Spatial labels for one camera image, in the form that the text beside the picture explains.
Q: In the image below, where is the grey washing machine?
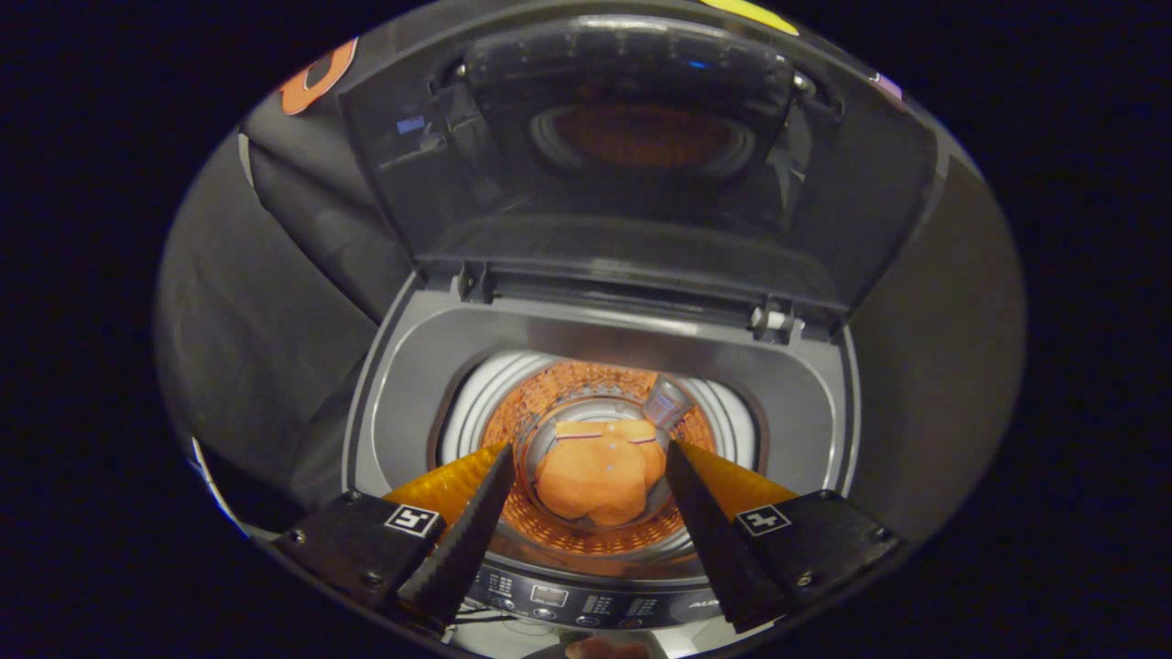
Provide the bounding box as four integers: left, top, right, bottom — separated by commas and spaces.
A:
341, 275, 862, 656

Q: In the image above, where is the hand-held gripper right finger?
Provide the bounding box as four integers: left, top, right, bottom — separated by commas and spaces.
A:
665, 439, 907, 634

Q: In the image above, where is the dark washing machine lid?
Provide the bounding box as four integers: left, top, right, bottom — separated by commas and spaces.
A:
337, 14, 944, 319

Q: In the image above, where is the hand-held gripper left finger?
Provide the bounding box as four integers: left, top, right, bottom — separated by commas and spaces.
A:
273, 443, 516, 632

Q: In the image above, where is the black backdrop cloth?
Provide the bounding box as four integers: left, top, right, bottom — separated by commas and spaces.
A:
154, 0, 1028, 550

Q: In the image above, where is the yellow polo shirt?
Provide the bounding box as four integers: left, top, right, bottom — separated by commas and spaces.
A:
534, 418, 667, 527

